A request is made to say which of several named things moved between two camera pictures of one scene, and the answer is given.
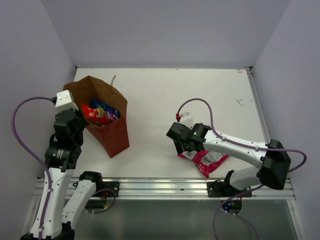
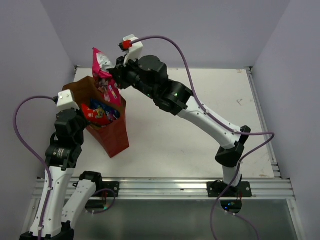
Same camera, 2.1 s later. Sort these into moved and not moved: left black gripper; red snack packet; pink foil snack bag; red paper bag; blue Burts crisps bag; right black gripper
Moved: right black gripper; pink foil snack bag
Not moved: blue Burts crisps bag; red paper bag; left black gripper; red snack packet
